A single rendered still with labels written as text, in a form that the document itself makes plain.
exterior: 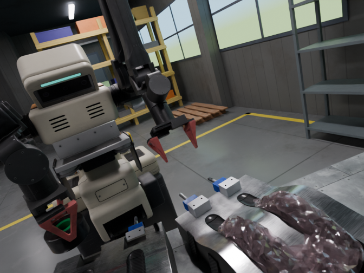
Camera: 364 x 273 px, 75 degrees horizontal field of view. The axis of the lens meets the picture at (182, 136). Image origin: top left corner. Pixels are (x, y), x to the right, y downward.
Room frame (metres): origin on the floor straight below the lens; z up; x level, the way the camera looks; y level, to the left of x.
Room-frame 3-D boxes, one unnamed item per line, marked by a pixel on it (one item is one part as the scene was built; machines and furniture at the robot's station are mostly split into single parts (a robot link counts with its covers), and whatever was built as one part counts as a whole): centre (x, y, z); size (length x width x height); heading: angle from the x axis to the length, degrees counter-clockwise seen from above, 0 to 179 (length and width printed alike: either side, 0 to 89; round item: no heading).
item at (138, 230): (0.57, 0.21, 0.83); 0.13 x 0.05 x 0.05; 9
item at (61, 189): (0.43, 0.29, 1.10); 0.10 x 0.07 x 0.07; 38
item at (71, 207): (0.41, 0.27, 1.03); 0.07 x 0.07 x 0.09; 37
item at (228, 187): (0.62, -0.07, 0.85); 0.13 x 0.05 x 0.05; 24
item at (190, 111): (4.67, -0.34, 0.06); 1.39 x 0.91 x 0.12; 20
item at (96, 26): (5.82, 1.06, 1.25); 2.76 x 0.73 x 2.49; 110
